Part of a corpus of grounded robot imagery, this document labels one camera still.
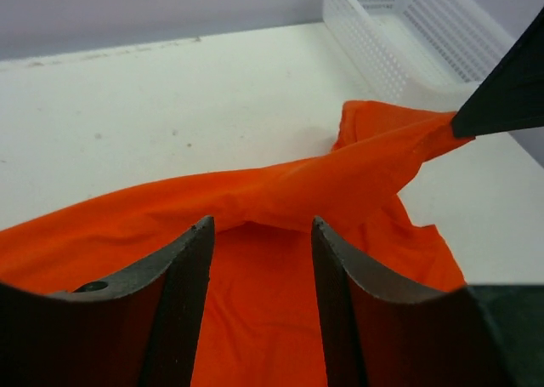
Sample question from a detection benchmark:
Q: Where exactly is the white plastic basket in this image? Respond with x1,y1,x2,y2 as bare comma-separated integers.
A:
322,0,514,111

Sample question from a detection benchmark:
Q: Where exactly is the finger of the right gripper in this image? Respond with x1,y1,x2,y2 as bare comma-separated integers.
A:
450,12,544,138

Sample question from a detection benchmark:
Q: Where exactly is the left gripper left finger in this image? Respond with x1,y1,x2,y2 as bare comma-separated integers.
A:
1,216,214,386

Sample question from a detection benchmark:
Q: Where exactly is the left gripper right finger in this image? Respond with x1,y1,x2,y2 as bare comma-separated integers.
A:
311,217,514,386

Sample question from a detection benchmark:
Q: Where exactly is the orange t shirt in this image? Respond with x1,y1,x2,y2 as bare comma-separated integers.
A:
1,101,464,386

